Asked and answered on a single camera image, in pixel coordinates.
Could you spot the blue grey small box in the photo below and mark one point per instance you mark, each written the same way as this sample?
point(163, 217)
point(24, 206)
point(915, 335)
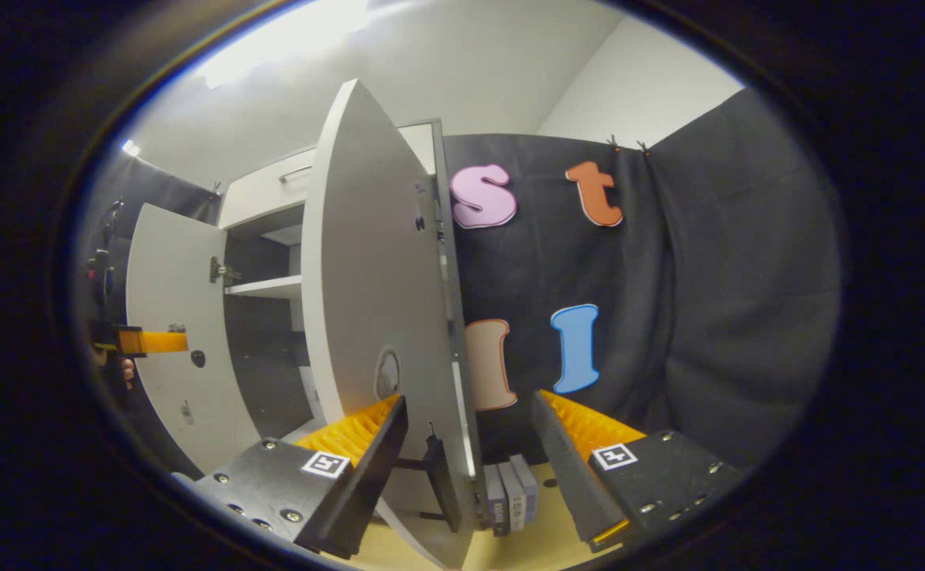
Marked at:
point(527, 484)

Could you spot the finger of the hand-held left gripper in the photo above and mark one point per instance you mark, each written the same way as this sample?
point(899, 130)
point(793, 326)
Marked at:
point(161, 342)

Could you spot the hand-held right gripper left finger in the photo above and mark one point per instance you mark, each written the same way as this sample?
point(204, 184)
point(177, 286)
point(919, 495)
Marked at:
point(371, 476)

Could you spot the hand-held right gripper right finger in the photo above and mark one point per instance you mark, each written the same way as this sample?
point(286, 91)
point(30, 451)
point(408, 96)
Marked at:
point(569, 476)

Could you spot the dark grey small box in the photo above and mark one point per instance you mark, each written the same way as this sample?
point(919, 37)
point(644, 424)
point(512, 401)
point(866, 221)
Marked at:
point(495, 500)

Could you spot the white small box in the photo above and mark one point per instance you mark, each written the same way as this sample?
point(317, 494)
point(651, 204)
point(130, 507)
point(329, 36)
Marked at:
point(513, 496)

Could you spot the white grey shoe cabinet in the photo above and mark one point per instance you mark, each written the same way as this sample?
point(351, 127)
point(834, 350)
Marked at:
point(264, 287)

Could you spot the black backdrop cloth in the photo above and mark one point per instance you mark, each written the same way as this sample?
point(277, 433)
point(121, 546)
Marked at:
point(708, 277)
point(161, 184)

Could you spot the white cabinet door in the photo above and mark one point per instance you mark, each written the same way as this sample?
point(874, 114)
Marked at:
point(169, 277)
point(367, 277)

